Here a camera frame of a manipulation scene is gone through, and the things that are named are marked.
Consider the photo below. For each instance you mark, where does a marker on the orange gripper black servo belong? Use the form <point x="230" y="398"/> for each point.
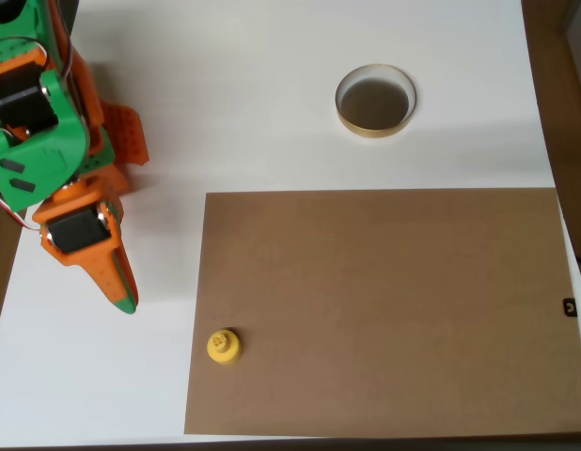
<point x="79" y="233"/>

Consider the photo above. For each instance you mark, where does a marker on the small yellow plastic piece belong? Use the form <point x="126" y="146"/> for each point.
<point x="224" y="347"/>

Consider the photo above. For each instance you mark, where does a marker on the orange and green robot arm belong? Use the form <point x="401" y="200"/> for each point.
<point x="36" y="155"/>

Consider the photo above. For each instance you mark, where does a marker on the orange robot base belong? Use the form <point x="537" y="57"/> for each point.
<point x="128" y="134"/>

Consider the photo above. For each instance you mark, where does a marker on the round shallow dish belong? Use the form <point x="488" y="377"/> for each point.
<point x="376" y="101"/>

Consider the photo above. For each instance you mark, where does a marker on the brown cardboard sheet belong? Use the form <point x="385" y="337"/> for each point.
<point x="380" y="310"/>

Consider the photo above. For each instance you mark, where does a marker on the small black tag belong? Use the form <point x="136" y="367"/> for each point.
<point x="570" y="307"/>

